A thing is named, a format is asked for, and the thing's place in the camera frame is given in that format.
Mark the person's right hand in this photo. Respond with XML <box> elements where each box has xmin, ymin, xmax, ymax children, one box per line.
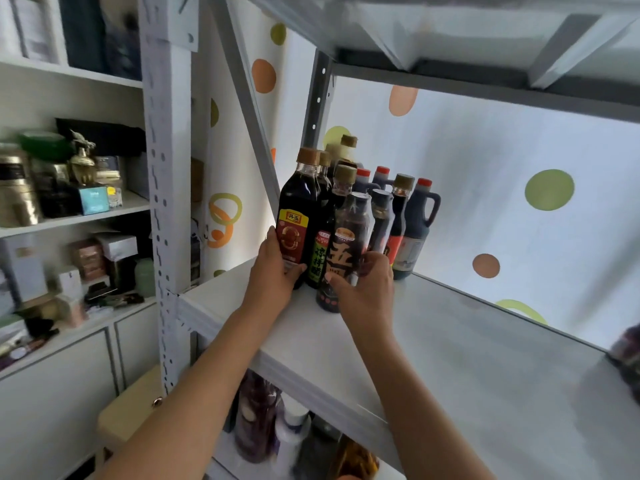
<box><xmin>325</xmin><ymin>251</ymin><xmax>396</xmax><ymax>341</ymax></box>

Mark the person's left hand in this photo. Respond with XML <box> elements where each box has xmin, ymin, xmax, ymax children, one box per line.
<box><xmin>244</xmin><ymin>226</ymin><xmax>307</xmax><ymax>316</ymax></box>

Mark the brown label dark sauce bottle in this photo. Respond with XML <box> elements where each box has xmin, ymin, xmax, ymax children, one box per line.
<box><xmin>316</xmin><ymin>192</ymin><xmax>374</xmax><ymax>314</ymax></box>

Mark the red label soy sauce bottle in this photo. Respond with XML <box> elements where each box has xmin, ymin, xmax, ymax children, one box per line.
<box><xmin>276</xmin><ymin>147</ymin><xmax>321</xmax><ymax>290</ymax></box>

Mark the person's right forearm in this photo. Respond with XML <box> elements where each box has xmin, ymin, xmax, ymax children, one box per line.
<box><xmin>347</xmin><ymin>327</ymin><xmax>498</xmax><ymax>480</ymax></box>

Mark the person's left forearm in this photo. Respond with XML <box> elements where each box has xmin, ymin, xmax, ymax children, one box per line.
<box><xmin>92</xmin><ymin>302</ymin><xmax>281</xmax><ymax>480</ymax></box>

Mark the cluster of dark condiment bottles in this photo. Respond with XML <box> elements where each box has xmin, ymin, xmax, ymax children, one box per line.
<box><xmin>305</xmin><ymin>135</ymin><xmax>442</xmax><ymax>290</ymax></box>

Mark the white metal shelving rack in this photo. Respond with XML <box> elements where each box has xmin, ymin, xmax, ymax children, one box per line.
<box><xmin>137</xmin><ymin>0</ymin><xmax>640</xmax><ymax>480</ymax></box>

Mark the pale green bottle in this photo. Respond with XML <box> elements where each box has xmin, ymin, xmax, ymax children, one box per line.
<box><xmin>134</xmin><ymin>258</ymin><xmax>157</xmax><ymax>298</ymax></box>

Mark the white plastic bottle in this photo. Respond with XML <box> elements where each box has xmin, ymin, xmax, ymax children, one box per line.
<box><xmin>271</xmin><ymin>395</ymin><xmax>312</xmax><ymax>478</ymax></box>

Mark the white polka dot curtain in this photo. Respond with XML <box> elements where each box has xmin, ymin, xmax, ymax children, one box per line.
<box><xmin>192</xmin><ymin>0</ymin><xmax>640</xmax><ymax>351</ymax></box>

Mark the amber oil bottle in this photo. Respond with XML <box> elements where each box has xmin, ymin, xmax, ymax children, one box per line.
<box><xmin>327</xmin><ymin>435</ymin><xmax>381</xmax><ymax>480</ymax></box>

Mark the white square box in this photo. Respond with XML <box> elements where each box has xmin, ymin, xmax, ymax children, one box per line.
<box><xmin>95</xmin><ymin>232</ymin><xmax>139</xmax><ymax>263</ymax></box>

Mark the brown patterned box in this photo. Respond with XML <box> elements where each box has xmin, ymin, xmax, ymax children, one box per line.
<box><xmin>70</xmin><ymin>239</ymin><xmax>106</xmax><ymax>281</ymax></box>

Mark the teal small box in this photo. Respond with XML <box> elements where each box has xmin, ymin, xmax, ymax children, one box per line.
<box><xmin>77</xmin><ymin>186</ymin><xmax>111</xmax><ymax>216</ymax></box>

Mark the beige wooden stool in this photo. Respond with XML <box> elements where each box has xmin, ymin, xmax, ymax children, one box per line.
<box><xmin>97</xmin><ymin>365</ymin><xmax>169</xmax><ymax>453</ymax></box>

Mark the black flat box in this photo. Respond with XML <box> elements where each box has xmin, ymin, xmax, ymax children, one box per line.
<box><xmin>56</xmin><ymin>118</ymin><xmax>147</xmax><ymax>158</ymax></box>

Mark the gold figurine perfume bottle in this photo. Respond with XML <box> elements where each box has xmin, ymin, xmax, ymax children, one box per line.
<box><xmin>67</xmin><ymin>130</ymin><xmax>99</xmax><ymax>188</ymax></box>

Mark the dark glass jar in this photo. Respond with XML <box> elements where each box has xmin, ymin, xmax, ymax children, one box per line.
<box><xmin>32</xmin><ymin>160</ymin><xmax>77</xmax><ymax>219</ymax></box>

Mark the tall white box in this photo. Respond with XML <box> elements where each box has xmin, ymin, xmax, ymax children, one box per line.
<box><xmin>0</xmin><ymin>235</ymin><xmax>49</xmax><ymax>304</ymax></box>

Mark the white cabinet with shelves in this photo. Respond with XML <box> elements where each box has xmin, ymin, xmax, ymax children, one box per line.
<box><xmin>0</xmin><ymin>0</ymin><xmax>162</xmax><ymax>480</ymax></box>

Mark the green flat box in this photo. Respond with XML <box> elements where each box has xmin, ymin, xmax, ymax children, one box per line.
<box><xmin>17</xmin><ymin>131</ymin><xmax>72</xmax><ymax>161</ymax></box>

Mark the gold round jar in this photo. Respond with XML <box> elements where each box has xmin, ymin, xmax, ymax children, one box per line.
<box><xmin>0</xmin><ymin>144</ymin><xmax>44</xmax><ymax>228</ymax></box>

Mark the dark multicoloured packet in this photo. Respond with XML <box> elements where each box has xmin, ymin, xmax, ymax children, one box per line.
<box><xmin>606</xmin><ymin>324</ymin><xmax>640</xmax><ymax>398</ymax></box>

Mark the dark blue upright box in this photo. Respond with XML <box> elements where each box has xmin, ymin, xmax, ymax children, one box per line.
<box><xmin>57</xmin><ymin>0</ymin><xmax>144</xmax><ymax>81</ymax></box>

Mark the white upright box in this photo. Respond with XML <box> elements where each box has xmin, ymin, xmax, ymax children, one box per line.
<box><xmin>9</xmin><ymin>0</ymin><xmax>69</xmax><ymax>64</ymax></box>

